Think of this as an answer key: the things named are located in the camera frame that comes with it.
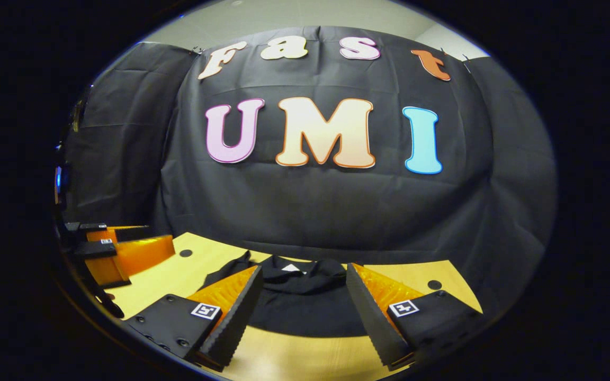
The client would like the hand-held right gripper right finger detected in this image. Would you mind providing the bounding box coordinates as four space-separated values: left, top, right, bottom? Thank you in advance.
345 263 488 371

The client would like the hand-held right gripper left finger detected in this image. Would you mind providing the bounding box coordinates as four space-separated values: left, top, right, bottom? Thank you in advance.
125 265 264 372

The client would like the black shirt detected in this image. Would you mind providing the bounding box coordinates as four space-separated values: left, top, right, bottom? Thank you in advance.
199 251 390 339

